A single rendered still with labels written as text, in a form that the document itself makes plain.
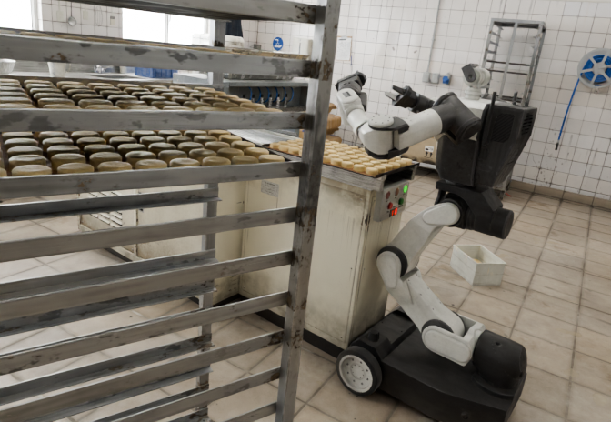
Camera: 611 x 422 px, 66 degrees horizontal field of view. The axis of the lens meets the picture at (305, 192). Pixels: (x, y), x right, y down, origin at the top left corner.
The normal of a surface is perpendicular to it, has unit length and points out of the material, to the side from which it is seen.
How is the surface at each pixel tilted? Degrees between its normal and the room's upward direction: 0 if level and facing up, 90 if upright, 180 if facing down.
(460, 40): 90
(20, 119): 90
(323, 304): 90
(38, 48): 90
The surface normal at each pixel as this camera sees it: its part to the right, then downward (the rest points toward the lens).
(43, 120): 0.55, 0.29
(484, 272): 0.22, 0.31
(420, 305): -0.61, 0.18
